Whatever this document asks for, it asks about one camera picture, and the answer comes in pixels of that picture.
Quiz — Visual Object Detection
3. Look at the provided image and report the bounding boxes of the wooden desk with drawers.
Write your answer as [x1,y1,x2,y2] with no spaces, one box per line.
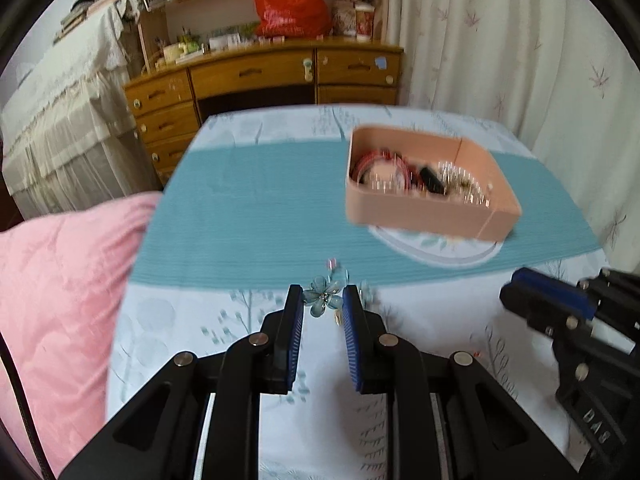
[124,0,405,186]

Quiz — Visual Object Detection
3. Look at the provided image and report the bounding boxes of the black bead bracelet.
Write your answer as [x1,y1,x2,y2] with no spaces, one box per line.
[417,164,449,196]

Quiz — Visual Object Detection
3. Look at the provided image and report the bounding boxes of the white floral curtain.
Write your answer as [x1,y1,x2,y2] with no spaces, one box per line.
[385,0,640,272]

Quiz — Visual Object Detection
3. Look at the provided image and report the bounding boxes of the red plastic bag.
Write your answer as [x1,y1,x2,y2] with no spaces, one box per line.
[251,0,334,39]

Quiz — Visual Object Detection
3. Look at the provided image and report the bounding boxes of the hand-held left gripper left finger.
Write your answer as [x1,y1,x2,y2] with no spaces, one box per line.
[57,284,306,480]

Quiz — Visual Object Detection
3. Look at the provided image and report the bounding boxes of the stack of books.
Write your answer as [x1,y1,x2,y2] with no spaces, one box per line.
[52,0,131,44]

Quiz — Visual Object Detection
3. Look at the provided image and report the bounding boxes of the blue flower bracelet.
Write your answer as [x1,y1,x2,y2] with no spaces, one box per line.
[302,257,374,319]

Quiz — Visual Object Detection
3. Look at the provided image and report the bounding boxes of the pink quilt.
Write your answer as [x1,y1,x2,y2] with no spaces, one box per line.
[0,192,164,476]

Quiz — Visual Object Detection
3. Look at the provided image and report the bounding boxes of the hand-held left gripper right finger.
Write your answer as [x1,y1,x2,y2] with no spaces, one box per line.
[341,284,583,480]

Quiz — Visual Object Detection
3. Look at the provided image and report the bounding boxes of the pink jewelry box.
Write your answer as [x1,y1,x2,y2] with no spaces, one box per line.
[345,125,524,242]

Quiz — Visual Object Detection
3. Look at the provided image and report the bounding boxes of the red string bracelet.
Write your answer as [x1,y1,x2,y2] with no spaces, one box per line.
[352,149,422,192]

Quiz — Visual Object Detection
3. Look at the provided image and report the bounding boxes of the pink floral cup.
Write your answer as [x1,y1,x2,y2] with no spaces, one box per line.
[355,2,376,42]

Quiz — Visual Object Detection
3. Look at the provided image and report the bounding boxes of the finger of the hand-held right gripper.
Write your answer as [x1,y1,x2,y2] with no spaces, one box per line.
[500,284,594,342]
[512,267,599,322]

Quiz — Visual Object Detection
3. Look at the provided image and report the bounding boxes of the floral jar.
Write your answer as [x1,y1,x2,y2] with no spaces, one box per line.
[332,0,357,37]

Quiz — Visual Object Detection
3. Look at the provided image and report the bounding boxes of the lace covered furniture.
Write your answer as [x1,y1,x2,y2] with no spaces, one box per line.
[0,0,146,219]

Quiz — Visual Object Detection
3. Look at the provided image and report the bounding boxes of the white oval plate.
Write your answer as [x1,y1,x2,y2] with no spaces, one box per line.
[367,225,506,267]

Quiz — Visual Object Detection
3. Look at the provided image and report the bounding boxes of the black cable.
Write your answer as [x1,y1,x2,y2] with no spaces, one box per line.
[0,332,56,480]

